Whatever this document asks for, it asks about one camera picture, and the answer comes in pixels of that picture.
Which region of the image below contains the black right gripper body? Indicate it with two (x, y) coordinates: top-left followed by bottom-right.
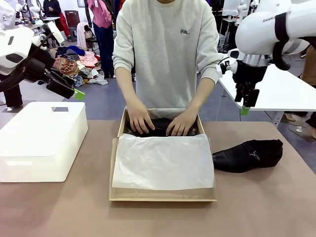
(232, 60), (269, 90)

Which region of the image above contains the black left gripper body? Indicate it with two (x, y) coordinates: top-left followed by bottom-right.
(23, 58), (55, 84)

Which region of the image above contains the black leather shoe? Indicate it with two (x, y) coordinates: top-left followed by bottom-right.
(212, 139), (284, 173)
(125, 118), (199, 137)

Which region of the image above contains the white tissue paper sheet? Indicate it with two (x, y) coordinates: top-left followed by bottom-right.
(112, 107), (215, 191)

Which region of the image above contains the person's left forearm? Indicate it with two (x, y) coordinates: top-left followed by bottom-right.
(186, 77), (216, 117)

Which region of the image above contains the person's right forearm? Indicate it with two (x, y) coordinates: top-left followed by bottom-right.
(115, 66), (147, 111)

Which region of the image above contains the brown cardboard shoe box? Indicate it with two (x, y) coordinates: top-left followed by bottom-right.
(109, 106), (218, 203)

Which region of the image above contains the person's left hand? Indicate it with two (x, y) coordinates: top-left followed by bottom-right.
(165, 110), (198, 137)

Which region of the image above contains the person's right hand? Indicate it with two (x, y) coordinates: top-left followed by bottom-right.
(128, 103), (156, 135)

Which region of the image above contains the pile of colourful clothes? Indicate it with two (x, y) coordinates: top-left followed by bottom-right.
(50, 45), (109, 87)

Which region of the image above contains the white table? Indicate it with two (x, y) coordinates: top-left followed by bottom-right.
(218, 61), (316, 112)

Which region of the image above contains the pale pink garment on chair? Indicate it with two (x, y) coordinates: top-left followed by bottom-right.
(77, 22), (91, 50)

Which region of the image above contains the black desk with white top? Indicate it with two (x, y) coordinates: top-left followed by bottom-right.
(218, 14), (239, 54)

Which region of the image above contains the white plastic storage bin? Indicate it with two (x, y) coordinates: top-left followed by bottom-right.
(0, 101), (89, 184)

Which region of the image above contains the red garment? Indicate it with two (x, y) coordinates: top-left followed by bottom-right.
(59, 12), (71, 38)

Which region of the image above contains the dark grey chair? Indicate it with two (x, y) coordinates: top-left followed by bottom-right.
(64, 10), (79, 42)

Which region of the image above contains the mannequin with pink shirt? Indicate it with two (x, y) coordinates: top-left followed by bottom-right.
(84, 0), (117, 79)

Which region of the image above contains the bystander in dark jacket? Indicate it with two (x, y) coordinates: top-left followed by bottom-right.
(42, 0), (62, 18)

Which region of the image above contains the person in grey sweatshirt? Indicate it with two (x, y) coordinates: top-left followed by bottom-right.
(112, 0), (221, 110)

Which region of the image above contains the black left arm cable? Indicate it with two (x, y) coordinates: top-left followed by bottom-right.
(0, 31), (54, 93)

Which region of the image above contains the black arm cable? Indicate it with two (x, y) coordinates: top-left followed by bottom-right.
(272, 40), (292, 72)
(0, 31), (54, 93)

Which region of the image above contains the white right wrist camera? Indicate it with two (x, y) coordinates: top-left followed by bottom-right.
(215, 48), (242, 79)

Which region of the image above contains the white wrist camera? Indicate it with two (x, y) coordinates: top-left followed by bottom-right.
(31, 20), (66, 48)
(215, 48), (242, 79)

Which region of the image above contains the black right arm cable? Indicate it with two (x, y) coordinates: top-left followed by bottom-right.
(272, 40), (292, 72)

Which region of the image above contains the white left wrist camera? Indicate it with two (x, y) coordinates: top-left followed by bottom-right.
(31, 20), (66, 48)

